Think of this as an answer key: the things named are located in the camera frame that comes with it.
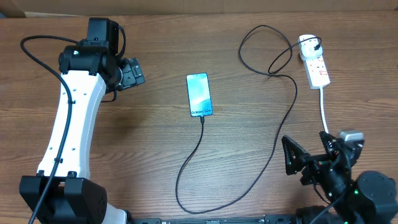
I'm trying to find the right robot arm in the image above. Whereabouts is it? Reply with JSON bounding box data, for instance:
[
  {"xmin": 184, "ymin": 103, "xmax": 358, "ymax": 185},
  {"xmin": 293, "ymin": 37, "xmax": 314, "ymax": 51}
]
[{"xmin": 282, "ymin": 130, "xmax": 397, "ymax": 223}]

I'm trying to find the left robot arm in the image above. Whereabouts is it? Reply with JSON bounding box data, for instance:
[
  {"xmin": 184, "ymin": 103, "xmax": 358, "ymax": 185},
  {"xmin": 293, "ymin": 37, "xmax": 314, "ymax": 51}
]
[{"xmin": 19, "ymin": 17, "xmax": 145, "ymax": 223}]

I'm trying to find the Samsung Galaxy smartphone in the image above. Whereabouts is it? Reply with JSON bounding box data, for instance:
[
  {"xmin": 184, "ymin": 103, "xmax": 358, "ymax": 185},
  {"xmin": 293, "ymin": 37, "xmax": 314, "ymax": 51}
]
[{"xmin": 186, "ymin": 73, "xmax": 213, "ymax": 117}]

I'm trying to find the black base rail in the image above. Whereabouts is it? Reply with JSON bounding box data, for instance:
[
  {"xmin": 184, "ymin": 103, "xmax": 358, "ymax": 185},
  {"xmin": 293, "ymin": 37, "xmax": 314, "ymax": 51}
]
[{"xmin": 127, "ymin": 215, "xmax": 296, "ymax": 224}]

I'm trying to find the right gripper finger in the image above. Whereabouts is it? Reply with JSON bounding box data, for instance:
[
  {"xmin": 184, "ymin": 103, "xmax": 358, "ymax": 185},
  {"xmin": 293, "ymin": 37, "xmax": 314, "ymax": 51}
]
[
  {"xmin": 319, "ymin": 131, "xmax": 338, "ymax": 154},
  {"xmin": 282, "ymin": 135, "xmax": 310, "ymax": 175}
]

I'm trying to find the white charger plug adapter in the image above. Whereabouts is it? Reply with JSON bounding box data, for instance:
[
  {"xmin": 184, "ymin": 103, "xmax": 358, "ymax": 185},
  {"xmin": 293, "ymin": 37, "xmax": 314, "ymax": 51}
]
[{"xmin": 298, "ymin": 34, "xmax": 323, "ymax": 61}]

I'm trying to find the white power strip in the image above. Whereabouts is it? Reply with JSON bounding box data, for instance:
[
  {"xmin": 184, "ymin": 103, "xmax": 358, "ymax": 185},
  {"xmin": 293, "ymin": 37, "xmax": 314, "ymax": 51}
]
[{"xmin": 303, "ymin": 56, "xmax": 330, "ymax": 90}]

